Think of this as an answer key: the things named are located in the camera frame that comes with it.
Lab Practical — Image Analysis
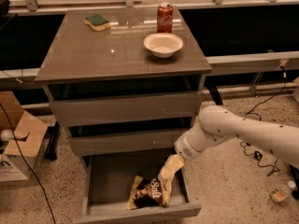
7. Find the black stand leg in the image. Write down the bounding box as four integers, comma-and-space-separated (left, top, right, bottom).
290, 166, 299, 200
44, 122, 60, 161

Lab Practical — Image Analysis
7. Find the grey drawer cabinet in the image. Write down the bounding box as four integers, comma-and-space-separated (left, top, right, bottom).
35, 6, 213, 224

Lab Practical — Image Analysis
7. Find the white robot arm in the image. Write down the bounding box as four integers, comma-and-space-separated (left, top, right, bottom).
158, 105, 299, 205

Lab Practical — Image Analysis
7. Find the black power adapter with cable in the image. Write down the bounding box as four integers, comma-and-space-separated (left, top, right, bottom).
239, 66, 288, 177

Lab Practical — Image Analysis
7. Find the cardboard box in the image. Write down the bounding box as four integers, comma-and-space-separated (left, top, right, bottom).
0, 91, 48, 182

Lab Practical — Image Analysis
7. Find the grey drawer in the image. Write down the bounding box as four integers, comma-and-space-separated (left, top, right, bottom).
69, 129, 186, 156
50, 91, 202, 127
74, 148, 201, 224

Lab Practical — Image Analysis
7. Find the black floor cable left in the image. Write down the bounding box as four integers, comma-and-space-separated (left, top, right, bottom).
0, 102, 58, 224

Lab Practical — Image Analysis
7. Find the grey top drawer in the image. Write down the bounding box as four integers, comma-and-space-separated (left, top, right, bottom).
50, 91, 202, 127

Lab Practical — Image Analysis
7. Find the black stand leg right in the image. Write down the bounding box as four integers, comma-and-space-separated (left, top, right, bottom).
290, 166, 299, 200

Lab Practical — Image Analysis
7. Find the plastic bottle on floor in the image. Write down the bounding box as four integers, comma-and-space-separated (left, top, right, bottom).
269, 180, 296, 203

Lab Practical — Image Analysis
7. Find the black stand leg left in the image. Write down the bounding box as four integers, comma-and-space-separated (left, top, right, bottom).
44, 122, 60, 161

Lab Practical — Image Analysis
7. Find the brown chip bag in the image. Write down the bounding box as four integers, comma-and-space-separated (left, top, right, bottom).
127, 175, 173, 210

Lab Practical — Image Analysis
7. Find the green yellow sponge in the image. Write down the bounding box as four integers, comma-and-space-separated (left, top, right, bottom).
84, 14, 110, 32

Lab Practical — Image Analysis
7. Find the grey bottom drawer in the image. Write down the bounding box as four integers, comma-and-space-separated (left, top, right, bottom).
74, 148, 201, 224

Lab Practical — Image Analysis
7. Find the grey middle drawer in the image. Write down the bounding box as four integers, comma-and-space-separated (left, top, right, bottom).
69, 129, 186, 156

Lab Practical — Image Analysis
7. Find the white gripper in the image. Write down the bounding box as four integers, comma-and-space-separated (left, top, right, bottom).
158, 132, 203, 206

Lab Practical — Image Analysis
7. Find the white bowl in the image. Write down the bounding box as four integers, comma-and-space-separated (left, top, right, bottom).
143, 33, 183, 58

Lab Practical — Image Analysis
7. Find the red cola can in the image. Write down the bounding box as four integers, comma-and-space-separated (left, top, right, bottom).
157, 2, 173, 33

